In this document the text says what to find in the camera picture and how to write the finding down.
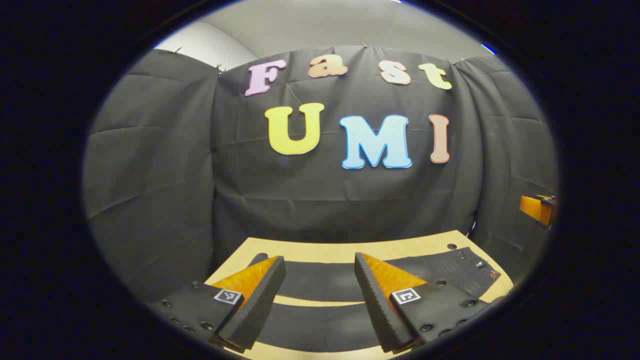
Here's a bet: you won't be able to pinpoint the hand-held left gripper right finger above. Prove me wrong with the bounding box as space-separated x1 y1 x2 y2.
354 252 507 354

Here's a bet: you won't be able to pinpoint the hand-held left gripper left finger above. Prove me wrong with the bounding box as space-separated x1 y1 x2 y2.
146 255 287 354

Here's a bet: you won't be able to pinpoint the dark grey jeans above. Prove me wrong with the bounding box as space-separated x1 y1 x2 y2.
246 246 502 353

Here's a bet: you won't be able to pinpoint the black backdrop cloth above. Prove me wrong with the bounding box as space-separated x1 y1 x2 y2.
82 45 559 301

